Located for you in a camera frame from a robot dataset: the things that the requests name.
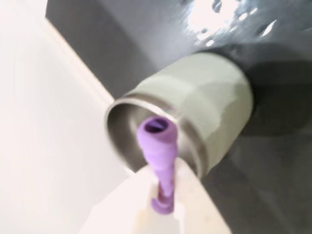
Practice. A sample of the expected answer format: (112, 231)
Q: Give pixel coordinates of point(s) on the purple rubber pen grip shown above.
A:
(161, 156)

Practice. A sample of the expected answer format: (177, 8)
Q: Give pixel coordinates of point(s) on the sage green metal cup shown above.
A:
(195, 102)

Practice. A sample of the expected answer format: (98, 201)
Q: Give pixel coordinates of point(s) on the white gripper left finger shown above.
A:
(124, 202)

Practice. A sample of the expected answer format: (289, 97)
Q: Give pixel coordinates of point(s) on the dark grey table mat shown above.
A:
(268, 170)

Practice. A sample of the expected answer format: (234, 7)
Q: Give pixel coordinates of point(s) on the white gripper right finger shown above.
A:
(195, 204)

